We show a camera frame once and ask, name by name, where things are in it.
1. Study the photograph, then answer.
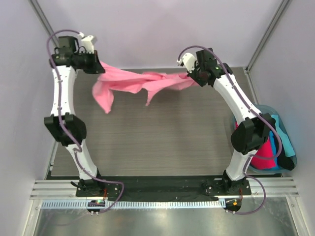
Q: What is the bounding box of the light pink t shirt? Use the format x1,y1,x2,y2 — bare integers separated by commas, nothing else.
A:
92,62,197,114

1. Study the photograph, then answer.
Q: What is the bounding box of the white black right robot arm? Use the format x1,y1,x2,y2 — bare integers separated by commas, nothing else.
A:
178,49,272,195

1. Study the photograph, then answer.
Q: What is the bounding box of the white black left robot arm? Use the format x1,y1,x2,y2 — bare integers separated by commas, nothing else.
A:
44,33,105,197

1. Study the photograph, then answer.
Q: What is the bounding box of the blue t shirt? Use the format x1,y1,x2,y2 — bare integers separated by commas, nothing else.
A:
269,131,280,170

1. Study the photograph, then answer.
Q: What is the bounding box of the magenta t shirt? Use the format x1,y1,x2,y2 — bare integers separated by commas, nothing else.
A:
230,119,278,170

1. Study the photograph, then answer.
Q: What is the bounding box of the teal plastic laundry basket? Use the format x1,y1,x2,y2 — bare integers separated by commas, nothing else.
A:
231,104,298,175

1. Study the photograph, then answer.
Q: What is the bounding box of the turquoise t shirt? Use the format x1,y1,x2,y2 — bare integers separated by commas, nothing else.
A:
271,115,295,157

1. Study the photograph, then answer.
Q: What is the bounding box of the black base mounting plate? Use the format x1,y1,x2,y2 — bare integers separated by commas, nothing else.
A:
71,176,252,202

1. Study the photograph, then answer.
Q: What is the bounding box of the black t shirt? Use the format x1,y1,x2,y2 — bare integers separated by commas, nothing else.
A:
271,115,296,171

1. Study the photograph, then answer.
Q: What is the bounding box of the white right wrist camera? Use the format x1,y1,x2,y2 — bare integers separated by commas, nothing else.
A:
177,53,197,73

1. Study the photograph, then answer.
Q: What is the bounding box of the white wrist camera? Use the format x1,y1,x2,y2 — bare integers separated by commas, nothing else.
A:
177,53,197,73
78,32,97,54

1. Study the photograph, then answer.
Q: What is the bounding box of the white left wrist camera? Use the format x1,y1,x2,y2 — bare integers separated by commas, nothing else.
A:
78,32,97,54

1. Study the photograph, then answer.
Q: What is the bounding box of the left aluminium corner post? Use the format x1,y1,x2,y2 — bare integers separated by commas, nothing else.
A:
29,0,77,78

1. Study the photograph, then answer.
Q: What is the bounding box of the aluminium corner post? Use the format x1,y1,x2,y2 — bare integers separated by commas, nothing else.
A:
245,0,292,74
29,0,77,78

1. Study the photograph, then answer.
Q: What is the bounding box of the right aluminium corner post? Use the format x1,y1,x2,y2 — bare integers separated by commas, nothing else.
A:
245,0,292,74

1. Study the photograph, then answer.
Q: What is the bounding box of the aluminium front frame rail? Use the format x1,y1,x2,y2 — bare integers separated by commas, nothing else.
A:
30,176,299,202

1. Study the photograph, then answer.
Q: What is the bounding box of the slotted white cable duct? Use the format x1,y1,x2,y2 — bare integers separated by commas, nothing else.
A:
41,199,225,209

